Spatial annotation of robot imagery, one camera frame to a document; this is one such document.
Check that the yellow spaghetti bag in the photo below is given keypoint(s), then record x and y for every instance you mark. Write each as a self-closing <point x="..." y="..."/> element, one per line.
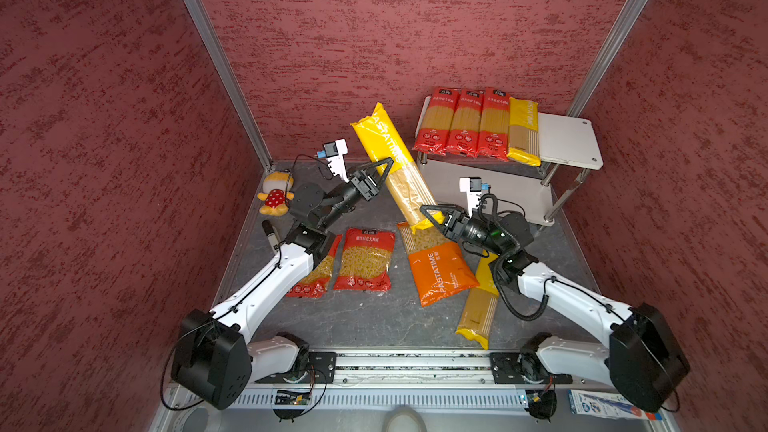
<point x="381" y="140"/>
<point x="523" y="132"/>
<point x="480" y="307"/>

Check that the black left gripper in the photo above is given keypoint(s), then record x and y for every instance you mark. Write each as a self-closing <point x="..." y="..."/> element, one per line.
<point x="365" y="183"/>

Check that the right aluminium corner post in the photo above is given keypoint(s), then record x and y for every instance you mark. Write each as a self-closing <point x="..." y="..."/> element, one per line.
<point x="619" y="32"/>

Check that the yellow plush toy red dress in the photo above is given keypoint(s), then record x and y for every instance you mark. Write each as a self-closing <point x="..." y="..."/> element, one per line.
<point x="276" y="193"/>

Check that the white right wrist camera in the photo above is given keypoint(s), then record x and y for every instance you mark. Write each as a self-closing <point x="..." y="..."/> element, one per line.
<point x="473" y="188"/>

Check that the red spaghetti bag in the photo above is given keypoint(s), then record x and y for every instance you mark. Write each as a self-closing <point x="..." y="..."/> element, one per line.
<point x="463" y="135"/>
<point x="494" y="123"/>
<point x="432" y="134"/>

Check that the white two-tier metal shelf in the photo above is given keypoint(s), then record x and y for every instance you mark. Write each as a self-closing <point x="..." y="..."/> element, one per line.
<point x="568" y="150"/>

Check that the aluminium corner post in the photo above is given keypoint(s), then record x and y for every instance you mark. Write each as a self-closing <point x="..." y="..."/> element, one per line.
<point x="619" y="32"/>
<point x="226" y="74"/>

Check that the grey marker pen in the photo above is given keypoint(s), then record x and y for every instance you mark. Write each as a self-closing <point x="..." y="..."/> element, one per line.
<point x="271" y="236"/>

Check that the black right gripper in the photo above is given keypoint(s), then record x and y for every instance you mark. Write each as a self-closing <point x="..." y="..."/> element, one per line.
<point x="454" y="224"/>

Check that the red macaroni bag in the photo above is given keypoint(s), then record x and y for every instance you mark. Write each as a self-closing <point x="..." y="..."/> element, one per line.
<point x="365" y="260"/>
<point x="316" y="283"/>

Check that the orange macaroni bag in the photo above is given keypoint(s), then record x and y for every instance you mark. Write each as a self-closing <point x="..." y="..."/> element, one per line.
<point x="438" y="267"/>

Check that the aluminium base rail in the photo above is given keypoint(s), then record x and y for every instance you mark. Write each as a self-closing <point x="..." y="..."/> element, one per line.
<point x="372" y="389"/>

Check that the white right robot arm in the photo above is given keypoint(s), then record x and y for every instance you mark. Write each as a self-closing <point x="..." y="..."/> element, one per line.
<point x="633" y="348"/>

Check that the left aluminium corner post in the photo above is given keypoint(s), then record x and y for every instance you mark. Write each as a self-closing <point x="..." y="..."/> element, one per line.
<point x="226" y="74"/>

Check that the blue white box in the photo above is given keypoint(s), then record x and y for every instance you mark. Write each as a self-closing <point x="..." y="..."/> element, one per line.
<point x="607" y="406"/>

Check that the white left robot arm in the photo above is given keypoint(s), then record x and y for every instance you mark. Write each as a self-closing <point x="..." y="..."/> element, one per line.
<point x="214" y="357"/>

